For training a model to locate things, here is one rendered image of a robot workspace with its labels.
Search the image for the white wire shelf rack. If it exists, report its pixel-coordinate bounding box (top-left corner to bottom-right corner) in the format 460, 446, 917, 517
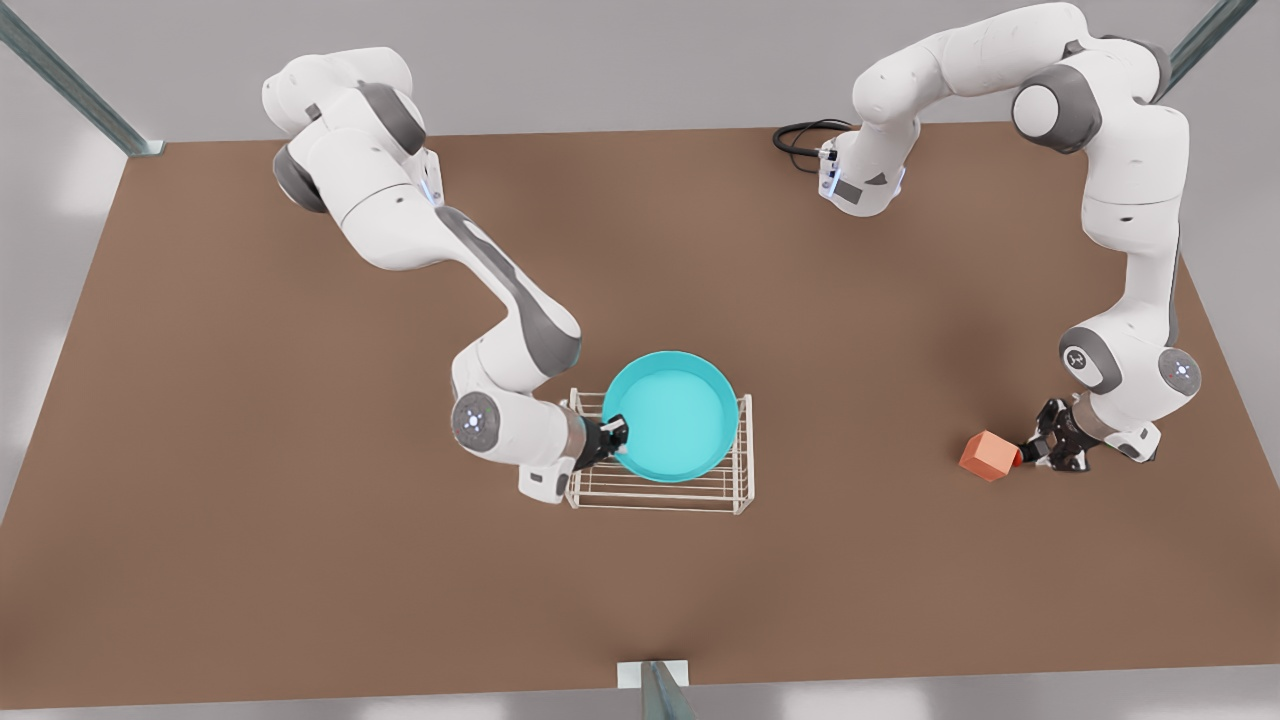
564, 390, 756, 516

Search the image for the silver frame post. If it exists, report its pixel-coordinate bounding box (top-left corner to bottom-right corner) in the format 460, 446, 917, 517
617, 660, 697, 720
0, 8, 166, 158
1166, 0, 1260, 93

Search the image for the turquoise round plate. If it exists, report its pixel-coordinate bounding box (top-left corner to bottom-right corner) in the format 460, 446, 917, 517
601, 350, 741, 485

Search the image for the black cable loop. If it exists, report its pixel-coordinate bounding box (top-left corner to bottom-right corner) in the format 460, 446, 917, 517
773, 119, 855, 175

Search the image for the red button switch box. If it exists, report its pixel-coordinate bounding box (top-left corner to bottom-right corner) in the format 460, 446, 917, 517
959, 430, 1022, 483

